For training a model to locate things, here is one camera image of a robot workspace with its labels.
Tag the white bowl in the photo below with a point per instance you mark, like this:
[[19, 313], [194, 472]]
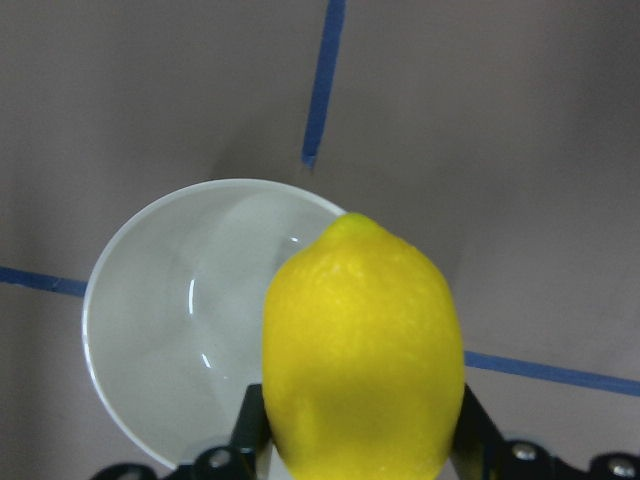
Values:
[[172, 313]]

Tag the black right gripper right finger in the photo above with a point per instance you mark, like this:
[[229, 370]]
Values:
[[476, 441]]

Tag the yellow lemon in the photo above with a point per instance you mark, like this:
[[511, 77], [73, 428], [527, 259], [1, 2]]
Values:
[[363, 372]]

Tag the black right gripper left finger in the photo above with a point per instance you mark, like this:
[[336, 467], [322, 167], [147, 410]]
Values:
[[251, 438]]

